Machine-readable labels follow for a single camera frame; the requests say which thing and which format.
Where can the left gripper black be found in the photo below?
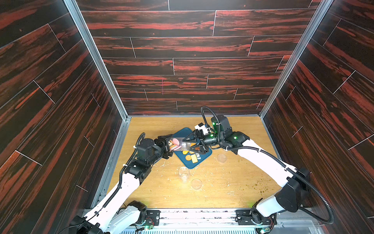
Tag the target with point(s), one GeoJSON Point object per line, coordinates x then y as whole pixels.
{"type": "Point", "coordinates": [162, 144]}

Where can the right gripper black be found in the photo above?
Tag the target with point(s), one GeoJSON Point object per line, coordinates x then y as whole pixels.
{"type": "Point", "coordinates": [200, 141]}

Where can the pink round sandwich cookie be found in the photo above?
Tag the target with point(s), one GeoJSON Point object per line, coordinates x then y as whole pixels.
{"type": "Point", "coordinates": [175, 144]}

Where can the clear jar with pink cookies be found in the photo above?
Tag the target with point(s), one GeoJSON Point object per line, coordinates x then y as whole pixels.
{"type": "Point", "coordinates": [185, 145]}

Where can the pale yellow rectangular biscuit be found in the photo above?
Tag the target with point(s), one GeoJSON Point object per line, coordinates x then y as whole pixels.
{"type": "Point", "coordinates": [194, 158]}

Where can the clear jar lid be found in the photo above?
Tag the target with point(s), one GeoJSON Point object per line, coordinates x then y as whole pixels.
{"type": "Point", "coordinates": [196, 184]}
{"type": "Point", "coordinates": [222, 158]}

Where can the clear jar with yellow cookies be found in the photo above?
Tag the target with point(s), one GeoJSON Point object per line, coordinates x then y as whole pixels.
{"type": "Point", "coordinates": [184, 174]}

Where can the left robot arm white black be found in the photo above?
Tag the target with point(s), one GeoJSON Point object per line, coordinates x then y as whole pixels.
{"type": "Point", "coordinates": [107, 217]}

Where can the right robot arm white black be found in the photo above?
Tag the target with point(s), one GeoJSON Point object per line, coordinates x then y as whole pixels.
{"type": "Point", "coordinates": [295, 183]}

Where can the teal plastic tray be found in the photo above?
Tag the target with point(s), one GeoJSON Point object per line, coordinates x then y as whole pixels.
{"type": "Point", "coordinates": [184, 133]}

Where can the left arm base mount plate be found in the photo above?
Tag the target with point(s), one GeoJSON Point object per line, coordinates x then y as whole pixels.
{"type": "Point", "coordinates": [148, 218]}

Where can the aluminium front rail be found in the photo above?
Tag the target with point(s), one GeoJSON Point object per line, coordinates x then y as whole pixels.
{"type": "Point", "coordinates": [222, 221]}

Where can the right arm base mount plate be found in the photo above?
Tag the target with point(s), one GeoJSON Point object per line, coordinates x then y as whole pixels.
{"type": "Point", "coordinates": [248, 218]}

